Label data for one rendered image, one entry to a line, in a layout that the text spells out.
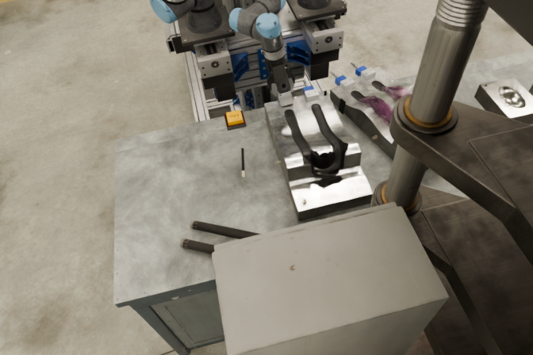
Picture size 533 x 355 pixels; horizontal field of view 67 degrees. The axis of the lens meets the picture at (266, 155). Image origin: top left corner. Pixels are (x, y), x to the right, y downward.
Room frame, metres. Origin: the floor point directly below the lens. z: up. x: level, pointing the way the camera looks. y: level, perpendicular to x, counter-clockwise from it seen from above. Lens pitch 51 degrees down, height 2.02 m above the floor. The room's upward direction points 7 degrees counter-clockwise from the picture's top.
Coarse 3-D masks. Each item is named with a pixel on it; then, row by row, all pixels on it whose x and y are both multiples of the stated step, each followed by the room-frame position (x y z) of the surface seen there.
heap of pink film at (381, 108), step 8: (384, 88) 1.21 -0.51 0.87; (392, 88) 1.16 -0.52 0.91; (400, 88) 1.15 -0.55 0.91; (368, 96) 1.15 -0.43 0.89; (392, 96) 1.13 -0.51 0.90; (400, 96) 1.10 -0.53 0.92; (368, 104) 1.10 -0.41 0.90; (376, 104) 1.07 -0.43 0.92; (384, 104) 1.07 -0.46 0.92; (376, 112) 1.05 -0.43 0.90; (384, 112) 1.04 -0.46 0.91; (392, 112) 1.04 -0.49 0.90; (384, 120) 1.01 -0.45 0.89
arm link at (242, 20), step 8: (248, 8) 1.24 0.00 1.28; (256, 8) 1.23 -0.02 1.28; (264, 8) 1.24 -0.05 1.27; (232, 16) 1.22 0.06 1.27; (240, 16) 1.20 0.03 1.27; (248, 16) 1.19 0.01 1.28; (256, 16) 1.19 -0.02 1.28; (232, 24) 1.20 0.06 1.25; (240, 24) 1.18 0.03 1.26; (248, 24) 1.17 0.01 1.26; (240, 32) 1.19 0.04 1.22; (248, 32) 1.16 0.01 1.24
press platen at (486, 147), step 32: (416, 128) 0.40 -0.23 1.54; (448, 128) 0.40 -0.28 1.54; (480, 128) 0.39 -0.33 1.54; (512, 128) 0.39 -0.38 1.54; (448, 160) 0.34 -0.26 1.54; (480, 160) 0.34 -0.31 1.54; (512, 160) 0.33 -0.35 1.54; (480, 192) 0.29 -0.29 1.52; (512, 192) 0.28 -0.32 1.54; (512, 224) 0.24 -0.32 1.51
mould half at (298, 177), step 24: (312, 120) 1.06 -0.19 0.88; (336, 120) 1.05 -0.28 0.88; (288, 144) 0.94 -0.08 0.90; (312, 144) 0.91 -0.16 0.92; (288, 168) 0.81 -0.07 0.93; (360, 168) 0.83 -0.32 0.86; (312, 192) 0.76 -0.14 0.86; (336, 192) 0.74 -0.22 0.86; (360, 192) 0.73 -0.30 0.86; (312, 216) 0.69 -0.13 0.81
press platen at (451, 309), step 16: (448, 288) 0.32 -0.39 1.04; (448, 304) 0.29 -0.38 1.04; (432, 320) 0.26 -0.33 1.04; (448, 320) 0.25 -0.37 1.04; (464, 320) 0.25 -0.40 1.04; (432, 336) 0.22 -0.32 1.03; (448, 336) 0.22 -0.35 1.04; (464, 336) 0.22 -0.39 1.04; (448, 352) 0.19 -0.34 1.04; (464, 352) 0.18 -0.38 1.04; (480, 352) 0.18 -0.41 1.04
